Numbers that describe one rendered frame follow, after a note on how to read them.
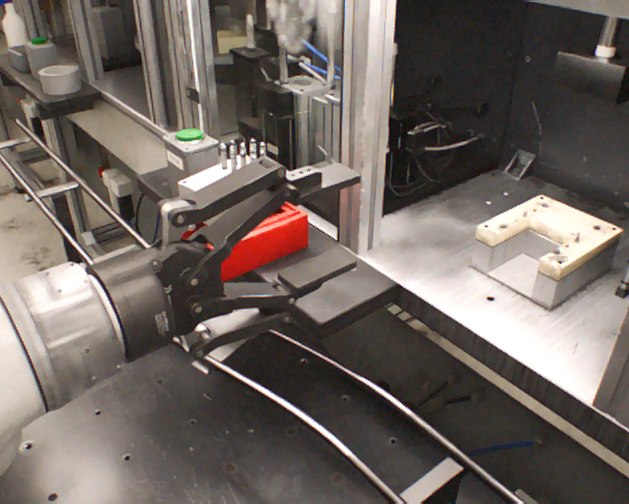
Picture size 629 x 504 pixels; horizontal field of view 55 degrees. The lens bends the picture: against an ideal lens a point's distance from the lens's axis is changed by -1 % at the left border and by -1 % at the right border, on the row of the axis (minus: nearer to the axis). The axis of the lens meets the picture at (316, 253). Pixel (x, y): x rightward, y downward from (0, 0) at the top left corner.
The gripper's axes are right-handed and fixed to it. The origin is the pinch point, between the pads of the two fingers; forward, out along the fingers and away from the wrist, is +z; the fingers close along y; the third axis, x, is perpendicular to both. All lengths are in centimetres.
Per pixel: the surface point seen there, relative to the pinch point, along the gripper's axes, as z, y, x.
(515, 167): 64, -21, 22
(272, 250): 10.9, -19.5, 25.0
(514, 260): 37.5, -21.0, 3.0
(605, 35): 41.5, 10.3, -0.2
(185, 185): 3.3, -10.5, 34.3
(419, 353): 38, -50, 18
